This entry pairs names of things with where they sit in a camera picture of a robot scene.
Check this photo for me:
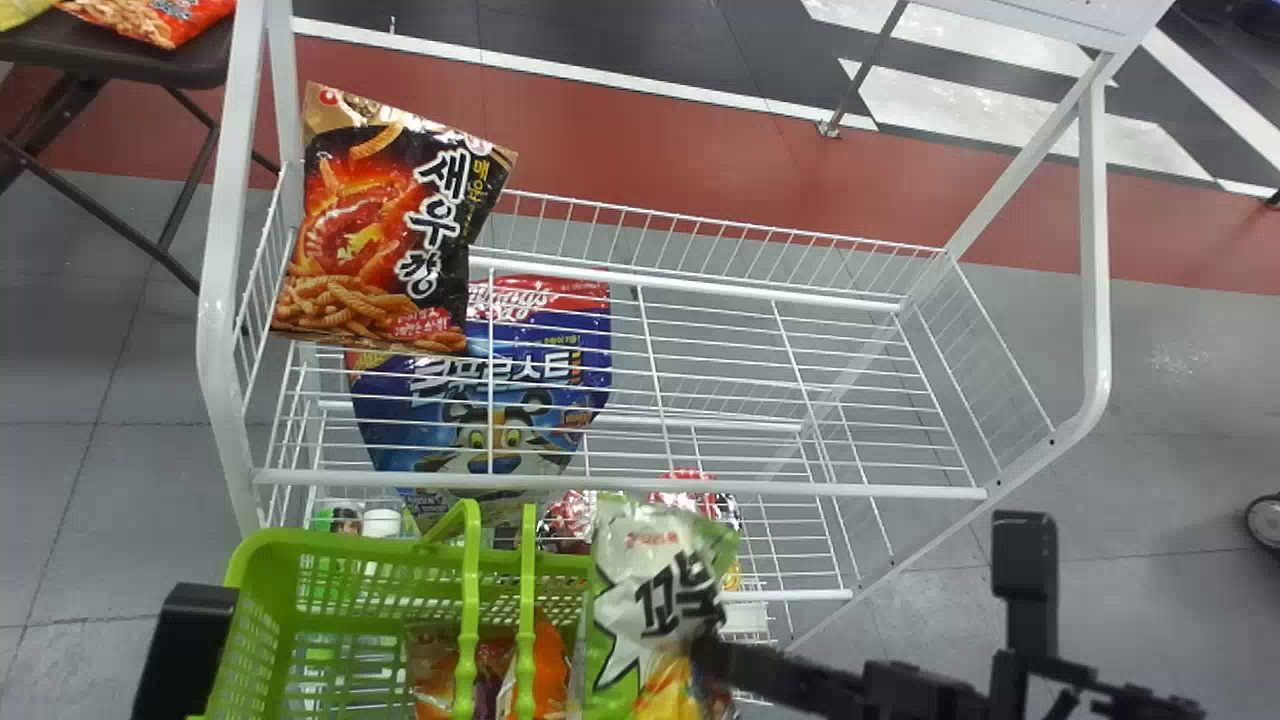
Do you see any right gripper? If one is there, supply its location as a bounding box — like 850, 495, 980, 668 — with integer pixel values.
690, 636, 993, 720

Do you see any white green snack packet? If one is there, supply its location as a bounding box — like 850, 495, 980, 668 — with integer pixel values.
574, 494, 742, 720

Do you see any blue cereal bag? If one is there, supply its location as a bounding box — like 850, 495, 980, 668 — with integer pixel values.
344, 274, 614, 523

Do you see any green basket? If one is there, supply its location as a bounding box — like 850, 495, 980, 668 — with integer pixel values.
188, 498, 643, 720

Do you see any black red snack packet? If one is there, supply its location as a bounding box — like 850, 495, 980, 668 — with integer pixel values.
270, 81, 519, 357

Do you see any dark side table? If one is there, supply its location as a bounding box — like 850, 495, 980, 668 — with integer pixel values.
0, 8, 282, 297

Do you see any orange red snack packet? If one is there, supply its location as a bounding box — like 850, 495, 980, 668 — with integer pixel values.
54, 0, 238, 51

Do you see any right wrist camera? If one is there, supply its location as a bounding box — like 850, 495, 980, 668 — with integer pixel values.
989, 509, 1062, 691

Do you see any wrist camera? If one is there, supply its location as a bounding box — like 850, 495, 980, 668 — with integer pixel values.
989, 509, 1062, 691
131, 582, 239, 720

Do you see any white wire rack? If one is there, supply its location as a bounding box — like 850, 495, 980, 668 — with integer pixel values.
195, 0, 1177, 653

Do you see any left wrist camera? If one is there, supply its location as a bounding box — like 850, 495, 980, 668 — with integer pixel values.
131, 582, 239, 720

